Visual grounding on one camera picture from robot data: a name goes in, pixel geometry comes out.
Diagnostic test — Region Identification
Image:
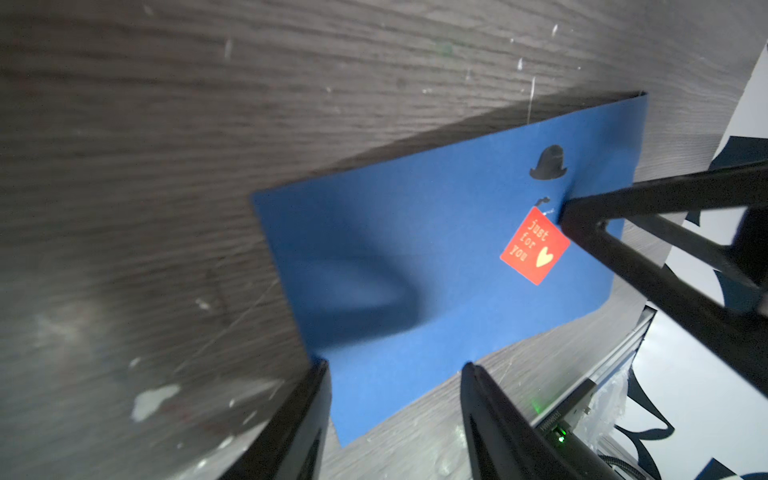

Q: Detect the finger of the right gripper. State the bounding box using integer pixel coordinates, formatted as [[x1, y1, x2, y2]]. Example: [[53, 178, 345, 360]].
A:
[[558, 162, 767, 393]]

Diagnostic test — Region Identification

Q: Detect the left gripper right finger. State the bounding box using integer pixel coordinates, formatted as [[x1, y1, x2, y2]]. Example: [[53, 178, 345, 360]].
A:
[[460, 362, 619, 479]]

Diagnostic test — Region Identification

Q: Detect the dark blue envelope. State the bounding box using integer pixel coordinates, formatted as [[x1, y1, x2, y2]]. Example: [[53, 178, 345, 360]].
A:
[[252, 95, 649, 445]]

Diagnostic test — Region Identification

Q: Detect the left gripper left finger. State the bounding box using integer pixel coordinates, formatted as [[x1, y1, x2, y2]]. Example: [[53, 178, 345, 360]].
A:
[[219, 360, 332, 480]]

